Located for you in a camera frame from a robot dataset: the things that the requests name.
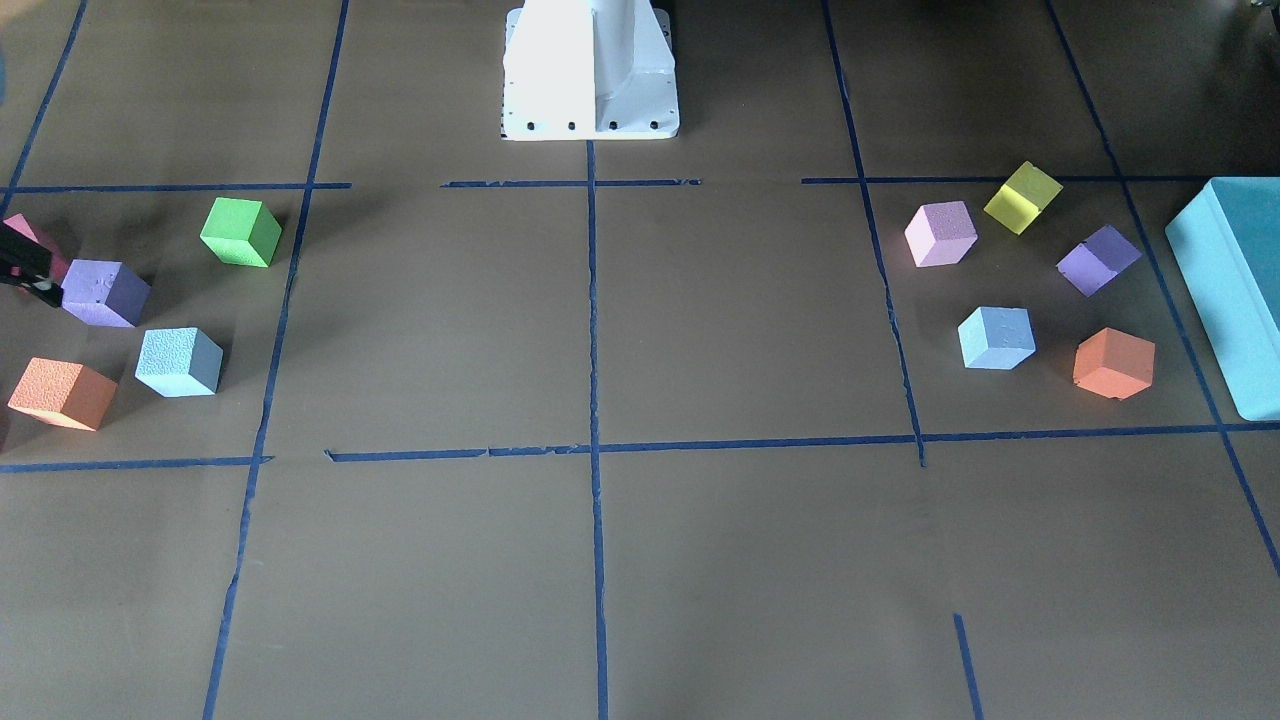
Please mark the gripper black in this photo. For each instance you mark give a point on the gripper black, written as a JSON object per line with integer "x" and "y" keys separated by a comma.
{"x": 22, "y": 259}

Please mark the light blue block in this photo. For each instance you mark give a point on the light blue block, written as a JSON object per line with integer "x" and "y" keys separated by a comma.
{"x": 179, "y": 362}
{"x": 997, "y": 338}

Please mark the red block far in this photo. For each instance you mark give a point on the red block far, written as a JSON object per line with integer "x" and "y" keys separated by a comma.
{"x": 60, "y": 262}

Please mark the purple block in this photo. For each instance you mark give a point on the purple block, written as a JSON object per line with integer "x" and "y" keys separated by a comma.
{"x": 1098, "y": 260}
{"x": 104, "y": 293}

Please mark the orange block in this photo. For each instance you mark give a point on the orange block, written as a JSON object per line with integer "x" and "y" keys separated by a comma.
{"x": 62, "y": 394}
{"x": 1114, "y": 364}

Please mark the green block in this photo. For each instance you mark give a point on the green block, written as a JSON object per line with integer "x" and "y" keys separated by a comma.
{"x": 241, "y": 232}

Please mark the pink block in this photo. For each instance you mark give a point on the pink block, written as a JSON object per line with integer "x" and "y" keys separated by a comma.
{"x": 941, "y": 233}

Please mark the yellow block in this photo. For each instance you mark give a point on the yellow block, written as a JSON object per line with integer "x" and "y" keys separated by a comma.
{"x": 1022, "y": 198}

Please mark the teal bin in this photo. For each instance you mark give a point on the teal bin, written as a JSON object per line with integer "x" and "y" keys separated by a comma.
{"x": 1226, "y": 242}

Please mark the white pedestal column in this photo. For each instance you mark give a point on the white pedestal column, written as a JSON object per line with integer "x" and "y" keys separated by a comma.
{"x": 589, "y": 71}

